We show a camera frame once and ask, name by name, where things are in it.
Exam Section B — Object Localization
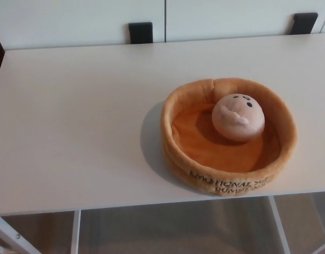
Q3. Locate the cream plush dumpling toy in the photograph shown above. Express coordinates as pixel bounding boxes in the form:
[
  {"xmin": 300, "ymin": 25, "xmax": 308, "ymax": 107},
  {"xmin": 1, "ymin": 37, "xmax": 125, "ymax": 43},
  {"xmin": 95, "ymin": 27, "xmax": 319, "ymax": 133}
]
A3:
[{"xmin": 211, "ymin": 92, "xmax": 266, "ymax": 141}]

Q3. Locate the orange round plush basket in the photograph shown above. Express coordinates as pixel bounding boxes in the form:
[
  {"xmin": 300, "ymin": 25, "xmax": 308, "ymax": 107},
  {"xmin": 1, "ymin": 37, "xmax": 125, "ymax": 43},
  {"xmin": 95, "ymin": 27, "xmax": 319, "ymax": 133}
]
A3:
[{"xmin": 159, "ymin": 77, "xmax": 299, "ymax": 198}]

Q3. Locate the white cabinet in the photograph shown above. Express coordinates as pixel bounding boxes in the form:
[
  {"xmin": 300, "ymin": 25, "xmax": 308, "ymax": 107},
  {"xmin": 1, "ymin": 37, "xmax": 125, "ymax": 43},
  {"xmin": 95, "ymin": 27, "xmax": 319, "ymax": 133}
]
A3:
[{"xmin": 0, "ymin": 0, "xmax": 325, "ymax": 51}]

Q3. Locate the white left table leg frame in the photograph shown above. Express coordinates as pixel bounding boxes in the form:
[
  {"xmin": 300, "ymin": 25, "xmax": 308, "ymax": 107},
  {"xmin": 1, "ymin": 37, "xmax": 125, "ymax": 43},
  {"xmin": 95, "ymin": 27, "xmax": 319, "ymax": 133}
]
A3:
[{"xmin": 0, "ymin": 210, "xmax": 82, "ymax": 254}]

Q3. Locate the white table leg frame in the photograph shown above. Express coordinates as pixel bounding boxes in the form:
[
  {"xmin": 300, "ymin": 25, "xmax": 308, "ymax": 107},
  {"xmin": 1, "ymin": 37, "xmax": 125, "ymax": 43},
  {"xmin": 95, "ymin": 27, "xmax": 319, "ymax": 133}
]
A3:
[
  {"xmin": 267, "ymin": 195, "xmax": 325, "ymax": 254},
  {"xmin": 0, "ymin": 210, "xmax": 82, "ymax": 254}
]

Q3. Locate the white right table leg frame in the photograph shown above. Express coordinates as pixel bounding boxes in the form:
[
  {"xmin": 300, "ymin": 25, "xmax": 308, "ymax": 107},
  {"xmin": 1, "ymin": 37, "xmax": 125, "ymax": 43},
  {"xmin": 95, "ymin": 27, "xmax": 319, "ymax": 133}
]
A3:
[{"xmin": 267, "ymin": 195, "xmax": 325, "ymax": 254}]

